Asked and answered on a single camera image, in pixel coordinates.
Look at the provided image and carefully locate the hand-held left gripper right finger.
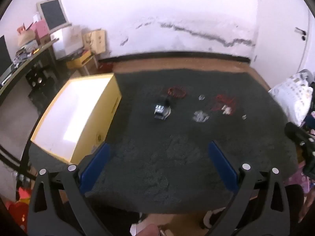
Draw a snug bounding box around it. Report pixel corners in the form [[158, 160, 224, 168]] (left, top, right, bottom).
[[209, 141, 291, 236]]

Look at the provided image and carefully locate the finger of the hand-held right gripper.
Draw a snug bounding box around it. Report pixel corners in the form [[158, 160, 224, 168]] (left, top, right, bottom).
[[285, 122, 315, 153]]

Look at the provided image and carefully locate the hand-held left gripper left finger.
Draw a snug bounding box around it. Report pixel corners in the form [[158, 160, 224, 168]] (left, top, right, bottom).
[[27, 142, 112, 236]]

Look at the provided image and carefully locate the silver ring pendant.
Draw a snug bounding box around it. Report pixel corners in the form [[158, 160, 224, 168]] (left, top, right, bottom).
[[192, 111, 209, 123]]

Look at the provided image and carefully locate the yellow box with white inside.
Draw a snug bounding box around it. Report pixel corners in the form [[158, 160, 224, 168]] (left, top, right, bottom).
[[30, 72, 122, 165]]

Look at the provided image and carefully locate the silver chain watch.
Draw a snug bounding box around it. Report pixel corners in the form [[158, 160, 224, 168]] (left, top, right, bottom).
[[153, 98, 173, 121]]

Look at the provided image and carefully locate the white printed pillow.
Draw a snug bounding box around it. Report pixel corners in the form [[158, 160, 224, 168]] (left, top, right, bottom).
[[268, 75, 315, 127]]

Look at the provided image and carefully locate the dark green carpet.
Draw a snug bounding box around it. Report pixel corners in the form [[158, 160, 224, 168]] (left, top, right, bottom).
[[28, 70, 299, 213]]

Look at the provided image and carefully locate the red bag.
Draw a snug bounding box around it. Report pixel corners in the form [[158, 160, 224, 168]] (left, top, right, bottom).
[[5, 187, 32, 231]]

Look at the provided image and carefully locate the black shelf under desk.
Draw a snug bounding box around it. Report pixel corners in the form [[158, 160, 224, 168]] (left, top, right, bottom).
[[25, 64, 57, 89]]

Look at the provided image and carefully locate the yellow top stool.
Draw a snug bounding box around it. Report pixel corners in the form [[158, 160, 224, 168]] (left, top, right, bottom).
[[66, 52, 99, 75]]

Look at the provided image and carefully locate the brown cardboard box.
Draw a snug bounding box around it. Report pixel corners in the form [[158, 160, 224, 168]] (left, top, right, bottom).
[[82, 29, 107, 54]]

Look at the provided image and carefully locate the black curved desk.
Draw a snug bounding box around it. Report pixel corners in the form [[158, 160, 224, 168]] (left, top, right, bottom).
[[0, 38, 59, 104]]

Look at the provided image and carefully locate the white cardboard box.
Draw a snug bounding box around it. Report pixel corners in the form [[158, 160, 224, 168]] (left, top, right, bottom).
[[53, 26, 84, 59]]

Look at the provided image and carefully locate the black computer monitor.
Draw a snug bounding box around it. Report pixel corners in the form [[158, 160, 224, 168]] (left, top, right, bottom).
[[0, 36, 11, 72]]

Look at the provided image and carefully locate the pink box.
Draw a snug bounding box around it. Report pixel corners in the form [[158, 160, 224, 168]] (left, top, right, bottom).
[[33, 20, 50, 40]]

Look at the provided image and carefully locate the white framed chalkboard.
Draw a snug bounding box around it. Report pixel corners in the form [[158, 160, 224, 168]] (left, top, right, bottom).
[[36, 0, 72, 33]]

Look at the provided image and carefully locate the black door handle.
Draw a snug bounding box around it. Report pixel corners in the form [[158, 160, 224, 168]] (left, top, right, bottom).
[[295, 27, 308, 41]]

